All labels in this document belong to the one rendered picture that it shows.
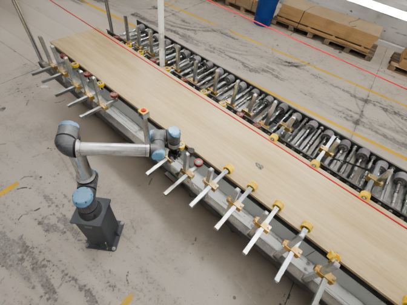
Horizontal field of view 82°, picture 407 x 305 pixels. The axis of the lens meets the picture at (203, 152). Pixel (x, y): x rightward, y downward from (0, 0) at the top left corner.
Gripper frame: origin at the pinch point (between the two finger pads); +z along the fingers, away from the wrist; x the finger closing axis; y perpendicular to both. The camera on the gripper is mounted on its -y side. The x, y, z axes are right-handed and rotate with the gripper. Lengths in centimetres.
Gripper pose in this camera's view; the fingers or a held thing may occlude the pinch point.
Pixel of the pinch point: (172, 159)
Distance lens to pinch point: 195.9
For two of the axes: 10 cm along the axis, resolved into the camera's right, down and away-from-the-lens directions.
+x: 6.5, -5.5, 5.3
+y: 7.5, 5.6, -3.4
